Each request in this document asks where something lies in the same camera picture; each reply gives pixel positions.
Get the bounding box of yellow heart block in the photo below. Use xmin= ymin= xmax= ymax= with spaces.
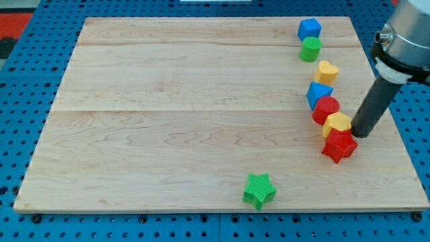
xmin=314 ymin=60 xmax=339 ymax=86

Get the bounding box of green cylinder block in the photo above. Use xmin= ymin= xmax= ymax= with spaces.
xmin=299 ymin=36 xmax=322 ymax=63

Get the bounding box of red cylinder block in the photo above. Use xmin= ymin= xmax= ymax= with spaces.
xmin=312 ymin=96 xmax=340 ymax=125

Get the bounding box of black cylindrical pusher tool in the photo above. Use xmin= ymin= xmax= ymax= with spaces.
xmin=351 ymin=75 xmax=402 ymax=138

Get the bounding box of yellow hexagon block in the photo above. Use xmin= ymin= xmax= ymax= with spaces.
xmin=322 ymin=112 xmax=351 ymax=138

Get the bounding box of blue cube block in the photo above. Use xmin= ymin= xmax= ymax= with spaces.
xmin=297 ymin=18 xmax=322 ymax=41

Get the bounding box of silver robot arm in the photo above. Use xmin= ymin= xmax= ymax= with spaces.
xmin=371 ymin=0 xmax=429 ymax=85

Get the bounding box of wooden board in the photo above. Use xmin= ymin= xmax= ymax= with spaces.
xmin=13 ymin=17 xmax=429 ymax=214

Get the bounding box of green star block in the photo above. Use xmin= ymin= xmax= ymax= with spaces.
xmin=242 ymin=173 xmax=277 ymax=211

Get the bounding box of red star block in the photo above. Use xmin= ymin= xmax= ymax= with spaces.
xmin=321 ymin=129 xmax=358 ymax=163

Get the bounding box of blue triangle block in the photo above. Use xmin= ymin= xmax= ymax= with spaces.
xmin=306 ymin=81 xmax=333 ymax=110

